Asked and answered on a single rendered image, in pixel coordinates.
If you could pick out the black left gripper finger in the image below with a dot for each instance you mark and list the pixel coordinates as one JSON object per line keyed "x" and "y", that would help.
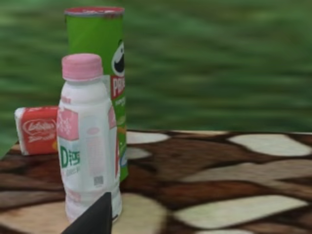
{"x": 93, "y": 218}

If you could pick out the green Pringles chips can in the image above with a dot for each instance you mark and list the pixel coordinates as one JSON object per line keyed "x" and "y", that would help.
{"x": 102, "y": 44}

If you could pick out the white pink-capped milk bottle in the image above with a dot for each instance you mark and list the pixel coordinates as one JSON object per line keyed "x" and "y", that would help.
{"x": 87, "y": 136}

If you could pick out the red white biscuit packet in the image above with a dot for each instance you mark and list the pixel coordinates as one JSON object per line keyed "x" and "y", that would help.
{"x": 36, "y": 130}

